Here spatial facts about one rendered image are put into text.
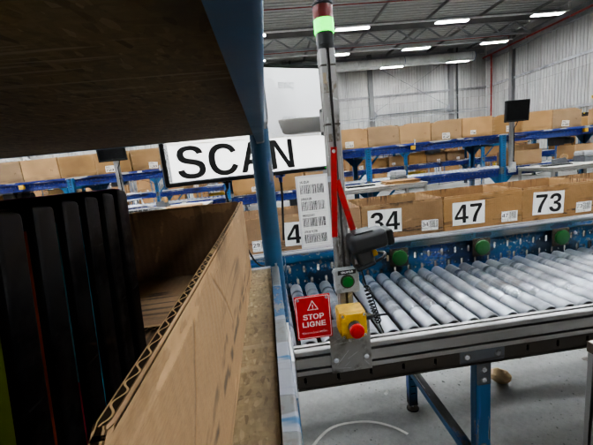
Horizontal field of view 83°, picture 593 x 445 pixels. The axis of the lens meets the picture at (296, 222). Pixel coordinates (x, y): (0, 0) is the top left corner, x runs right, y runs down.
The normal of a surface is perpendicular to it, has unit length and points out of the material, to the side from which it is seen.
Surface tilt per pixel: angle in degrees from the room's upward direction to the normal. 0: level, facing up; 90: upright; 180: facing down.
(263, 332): 0
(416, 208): 90
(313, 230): 90
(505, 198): 90
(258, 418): 0
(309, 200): 90
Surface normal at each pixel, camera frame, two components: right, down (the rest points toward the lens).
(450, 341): 0.09, 0.17
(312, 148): 0.42, 0.05
